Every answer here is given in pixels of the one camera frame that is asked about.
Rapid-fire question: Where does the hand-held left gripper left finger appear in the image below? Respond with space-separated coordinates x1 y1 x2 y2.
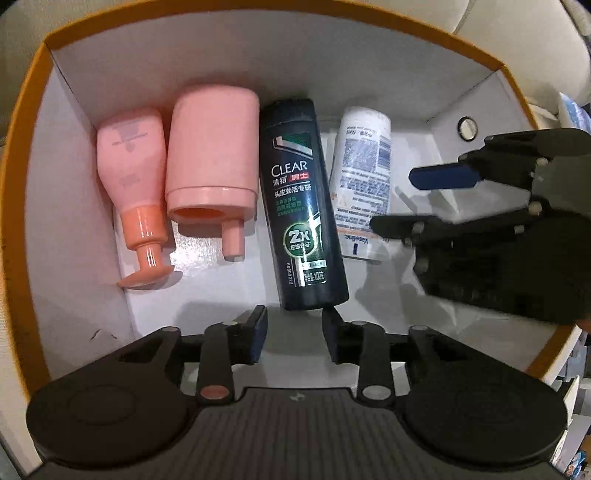
117 305 269 407

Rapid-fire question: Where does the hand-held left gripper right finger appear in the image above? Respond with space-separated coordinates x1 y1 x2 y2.
322 307 467 407

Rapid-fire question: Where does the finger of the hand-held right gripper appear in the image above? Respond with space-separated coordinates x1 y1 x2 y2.
370 208 539 248
409 131 542 192

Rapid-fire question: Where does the white lotion tube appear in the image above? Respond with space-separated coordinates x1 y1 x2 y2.
333 107 393 263

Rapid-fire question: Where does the dark shampoo bottle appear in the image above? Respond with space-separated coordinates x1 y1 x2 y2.
259 98 349 311

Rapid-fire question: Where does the large pink pump bottle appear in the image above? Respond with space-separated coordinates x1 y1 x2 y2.
165 84 260 263

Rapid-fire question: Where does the small pink pump bottle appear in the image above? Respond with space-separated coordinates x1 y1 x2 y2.
97 108 183 291

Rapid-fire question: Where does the orange cardboard box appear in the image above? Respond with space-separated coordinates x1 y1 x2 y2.
0 0 583 407

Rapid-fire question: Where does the blue printed pillow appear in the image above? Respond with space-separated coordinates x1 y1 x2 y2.
558 91 591 141

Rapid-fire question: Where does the beige sofa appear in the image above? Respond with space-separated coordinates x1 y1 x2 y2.
0 0 591 153

